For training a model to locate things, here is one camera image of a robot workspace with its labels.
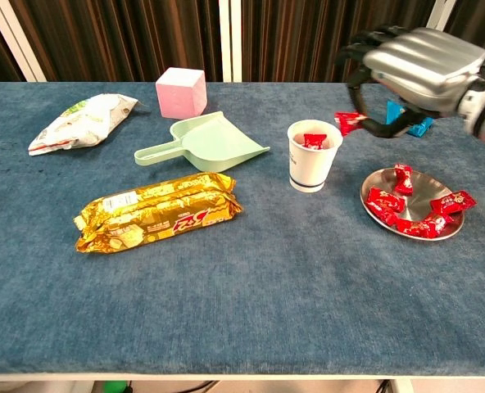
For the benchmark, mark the blue snack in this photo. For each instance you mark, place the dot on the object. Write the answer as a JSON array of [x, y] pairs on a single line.
[[420, 127]]

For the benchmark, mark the gold biscuit package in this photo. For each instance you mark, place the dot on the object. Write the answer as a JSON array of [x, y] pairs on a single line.
[[156, 213]]

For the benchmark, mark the mint green dustpan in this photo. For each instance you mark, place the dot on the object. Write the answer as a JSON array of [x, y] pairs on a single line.
[[218, 143]]

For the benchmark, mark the white frame post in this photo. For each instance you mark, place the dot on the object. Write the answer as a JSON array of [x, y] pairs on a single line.
[[15, 41], [230, 41], [441, 14]]

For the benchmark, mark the white green snack bag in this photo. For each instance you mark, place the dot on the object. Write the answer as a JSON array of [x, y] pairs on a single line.
[[82, 123]]

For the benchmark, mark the small bright green object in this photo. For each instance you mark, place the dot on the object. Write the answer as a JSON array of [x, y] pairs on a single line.
[[115, 388]]

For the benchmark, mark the pink cube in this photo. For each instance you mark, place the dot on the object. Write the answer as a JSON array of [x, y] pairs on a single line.
[[181, 96]]

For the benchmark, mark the silver metal plate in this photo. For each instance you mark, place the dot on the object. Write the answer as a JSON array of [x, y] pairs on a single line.
[[420, 192]]

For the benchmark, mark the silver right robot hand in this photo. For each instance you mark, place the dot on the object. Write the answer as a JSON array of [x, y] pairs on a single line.
[[427, 65]]

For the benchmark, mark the blue felt table cloth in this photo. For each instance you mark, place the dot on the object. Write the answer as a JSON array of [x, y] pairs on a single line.
[[267, 286]]

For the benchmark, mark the white paper cup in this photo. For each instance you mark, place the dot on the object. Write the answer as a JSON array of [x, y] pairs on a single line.
[[308, 172]]

